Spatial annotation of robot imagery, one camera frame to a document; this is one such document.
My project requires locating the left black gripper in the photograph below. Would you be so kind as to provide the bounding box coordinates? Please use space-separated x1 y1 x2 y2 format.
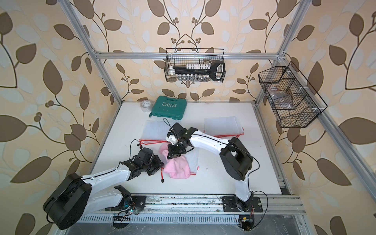
141 155 165 175

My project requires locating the pink wiping cloth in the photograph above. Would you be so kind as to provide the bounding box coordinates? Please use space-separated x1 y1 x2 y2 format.
159 143 191 179

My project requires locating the wiped clear document bag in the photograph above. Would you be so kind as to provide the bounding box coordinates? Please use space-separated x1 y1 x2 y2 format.
204 116 244 136

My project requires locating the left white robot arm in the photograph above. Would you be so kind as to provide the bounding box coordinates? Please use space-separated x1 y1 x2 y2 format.
43 148 164 230

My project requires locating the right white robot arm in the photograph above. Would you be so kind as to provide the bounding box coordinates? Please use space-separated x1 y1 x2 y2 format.
166 124 254 212

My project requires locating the stack of clear document bags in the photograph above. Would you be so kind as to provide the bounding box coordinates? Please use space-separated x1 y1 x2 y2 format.
139 120 170 145

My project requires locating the plastic bag in right basket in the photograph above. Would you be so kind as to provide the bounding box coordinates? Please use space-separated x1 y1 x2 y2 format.
267 86 293 110

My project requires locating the green plastic tool case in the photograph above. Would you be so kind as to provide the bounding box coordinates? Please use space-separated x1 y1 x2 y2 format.
149 96 187 120

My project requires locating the clear tape roll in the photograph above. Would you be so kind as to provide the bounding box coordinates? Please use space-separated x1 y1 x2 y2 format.
140 99 153 113

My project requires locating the black white tool in basket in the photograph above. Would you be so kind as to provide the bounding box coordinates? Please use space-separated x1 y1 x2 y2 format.
165 61 226 82

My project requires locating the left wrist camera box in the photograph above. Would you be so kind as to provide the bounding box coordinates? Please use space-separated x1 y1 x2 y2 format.
137 148 154 162

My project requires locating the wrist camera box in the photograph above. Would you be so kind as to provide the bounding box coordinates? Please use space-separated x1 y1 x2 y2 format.
137 148 154 162
170 123 187 139

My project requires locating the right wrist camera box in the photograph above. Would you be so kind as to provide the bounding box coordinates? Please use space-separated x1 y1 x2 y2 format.
170 123 187 139

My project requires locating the aluminium front rail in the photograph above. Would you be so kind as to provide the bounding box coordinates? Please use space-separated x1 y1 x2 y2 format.
132 193 306 215

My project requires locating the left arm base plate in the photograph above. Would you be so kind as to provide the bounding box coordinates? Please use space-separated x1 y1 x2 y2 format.
105 195 146 213

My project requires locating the black wire basket back wall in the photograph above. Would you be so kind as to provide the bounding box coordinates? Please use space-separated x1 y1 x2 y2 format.
164 47 226 83

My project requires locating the black wire basket wall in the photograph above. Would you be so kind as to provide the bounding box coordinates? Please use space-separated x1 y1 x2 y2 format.
164 47 226 83
258 62 328 128

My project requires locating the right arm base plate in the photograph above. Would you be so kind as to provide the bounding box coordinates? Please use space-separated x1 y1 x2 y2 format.
221 195 263 213

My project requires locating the black wire basket right wall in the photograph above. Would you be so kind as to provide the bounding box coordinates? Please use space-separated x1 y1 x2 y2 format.
258 62 328 128

